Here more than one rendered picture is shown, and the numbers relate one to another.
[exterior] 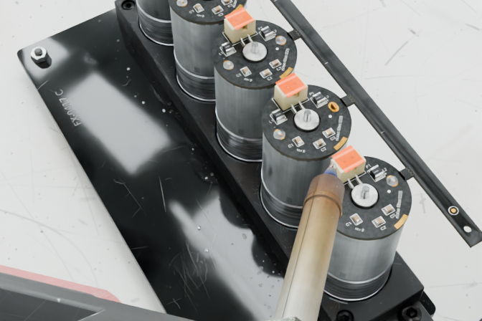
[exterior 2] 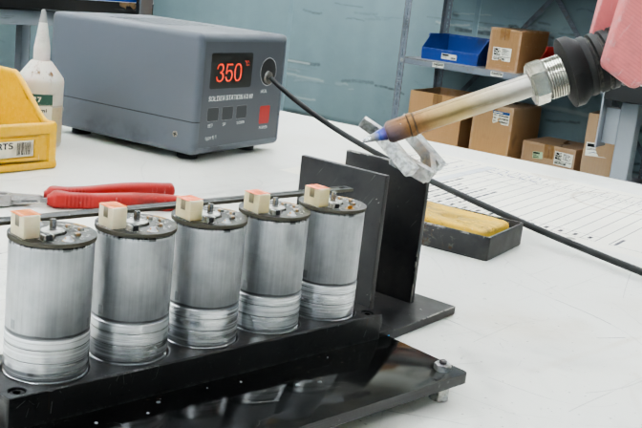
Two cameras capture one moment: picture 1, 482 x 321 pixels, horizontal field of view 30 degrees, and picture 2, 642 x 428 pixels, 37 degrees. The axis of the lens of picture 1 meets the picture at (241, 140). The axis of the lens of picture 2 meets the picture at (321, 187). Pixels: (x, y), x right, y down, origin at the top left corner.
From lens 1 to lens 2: 0.39 m
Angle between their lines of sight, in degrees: 87
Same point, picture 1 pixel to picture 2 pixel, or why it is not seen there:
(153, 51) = (98, 375)
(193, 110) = (181, 357)
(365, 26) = not seen: hidden behind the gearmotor
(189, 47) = (168, 275)
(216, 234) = (301, 378)
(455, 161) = not seen: hidden behind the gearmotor
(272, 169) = (297, 254)
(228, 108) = (236, 268)
